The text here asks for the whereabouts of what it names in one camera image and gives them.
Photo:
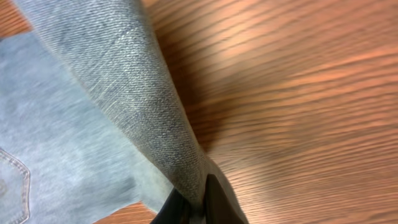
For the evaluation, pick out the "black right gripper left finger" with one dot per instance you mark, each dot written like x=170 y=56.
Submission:
x=176 y=210

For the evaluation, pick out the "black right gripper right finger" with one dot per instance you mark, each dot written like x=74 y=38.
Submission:
x=218 y=209

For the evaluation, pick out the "light blue denim jeans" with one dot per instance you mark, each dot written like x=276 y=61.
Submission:
x=90 y=118

